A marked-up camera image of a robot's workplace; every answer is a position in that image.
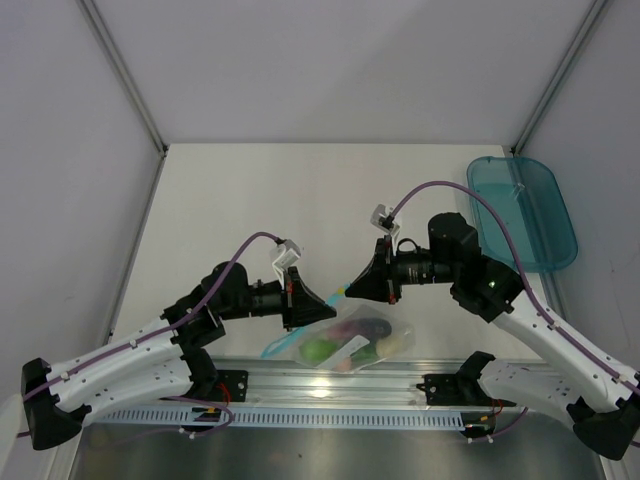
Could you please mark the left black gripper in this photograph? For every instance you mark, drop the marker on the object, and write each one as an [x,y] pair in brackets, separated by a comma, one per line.
[300,305]

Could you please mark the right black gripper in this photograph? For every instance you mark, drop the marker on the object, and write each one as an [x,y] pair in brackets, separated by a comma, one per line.
[377,282]

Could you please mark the purple eggplant toy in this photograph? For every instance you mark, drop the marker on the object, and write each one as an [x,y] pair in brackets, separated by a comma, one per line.
[371,328]

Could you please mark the green cucumber toy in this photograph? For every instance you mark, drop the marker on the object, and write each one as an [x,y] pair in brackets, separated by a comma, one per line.
[315,351]

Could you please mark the clear zip top bag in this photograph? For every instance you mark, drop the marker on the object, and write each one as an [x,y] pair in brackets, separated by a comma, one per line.
[287,347]

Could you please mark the green bell pepper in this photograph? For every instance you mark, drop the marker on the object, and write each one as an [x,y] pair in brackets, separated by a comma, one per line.
[367,355]

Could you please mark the pink peach toy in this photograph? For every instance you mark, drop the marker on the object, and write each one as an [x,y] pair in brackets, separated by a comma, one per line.
[345,365]

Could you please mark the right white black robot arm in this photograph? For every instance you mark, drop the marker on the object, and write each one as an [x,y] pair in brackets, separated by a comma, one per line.
[596,395]

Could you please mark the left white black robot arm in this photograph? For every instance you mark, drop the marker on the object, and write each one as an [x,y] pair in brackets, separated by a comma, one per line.
[166,358]

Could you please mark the teal plastic bin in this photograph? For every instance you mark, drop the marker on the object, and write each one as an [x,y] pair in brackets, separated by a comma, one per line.
[526,197]

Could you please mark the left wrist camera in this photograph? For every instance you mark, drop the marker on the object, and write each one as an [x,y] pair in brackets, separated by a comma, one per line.
[284,255]

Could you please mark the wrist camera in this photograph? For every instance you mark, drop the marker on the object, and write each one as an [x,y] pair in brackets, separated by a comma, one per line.
[284,255]
[385,219]

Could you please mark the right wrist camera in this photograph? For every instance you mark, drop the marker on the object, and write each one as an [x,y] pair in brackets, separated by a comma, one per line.
[385,219]

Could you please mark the aluminium rail beam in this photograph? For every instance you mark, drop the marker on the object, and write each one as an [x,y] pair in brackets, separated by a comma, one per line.
[388,385]

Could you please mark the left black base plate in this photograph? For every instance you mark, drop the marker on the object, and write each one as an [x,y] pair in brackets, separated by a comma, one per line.
[231,387]

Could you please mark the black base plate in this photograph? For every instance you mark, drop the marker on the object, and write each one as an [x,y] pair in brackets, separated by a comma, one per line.
[231,387]
[456,390]

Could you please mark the white slotted cable duct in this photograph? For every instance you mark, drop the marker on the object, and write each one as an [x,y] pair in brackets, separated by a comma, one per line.
[248,416]

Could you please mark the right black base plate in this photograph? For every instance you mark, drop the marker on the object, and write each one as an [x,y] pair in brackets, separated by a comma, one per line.
[456,390]

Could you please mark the right aluminium frame post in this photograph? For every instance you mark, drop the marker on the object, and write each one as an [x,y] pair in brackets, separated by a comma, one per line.
[585,31]

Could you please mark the aluminium frame post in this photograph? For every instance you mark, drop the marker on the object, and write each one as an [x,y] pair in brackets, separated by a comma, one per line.
[585,31]
[114,57]

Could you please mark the left aluminium frame post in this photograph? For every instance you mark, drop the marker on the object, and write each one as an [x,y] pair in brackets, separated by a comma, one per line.
[114,57]

